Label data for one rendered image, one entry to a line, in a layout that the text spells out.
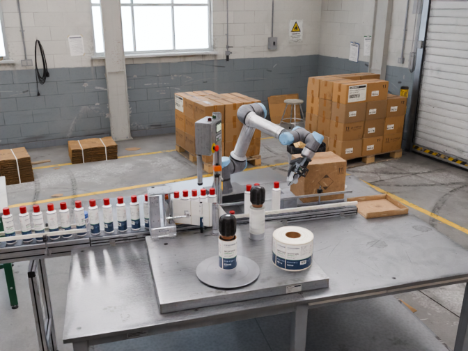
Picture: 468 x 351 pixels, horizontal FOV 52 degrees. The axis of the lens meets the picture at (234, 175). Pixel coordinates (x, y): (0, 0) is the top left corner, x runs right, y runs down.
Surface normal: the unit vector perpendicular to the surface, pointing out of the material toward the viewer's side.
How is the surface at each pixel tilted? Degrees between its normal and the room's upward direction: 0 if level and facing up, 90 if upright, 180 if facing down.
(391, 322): 1
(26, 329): 0
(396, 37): 90
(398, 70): 90
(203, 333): 1
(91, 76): 90
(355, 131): 90
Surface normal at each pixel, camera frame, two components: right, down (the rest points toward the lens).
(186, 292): 0.00, -0.94
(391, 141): 0.46, 0.29
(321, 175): 0.26, 0.32
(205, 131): -0.33, 0.32
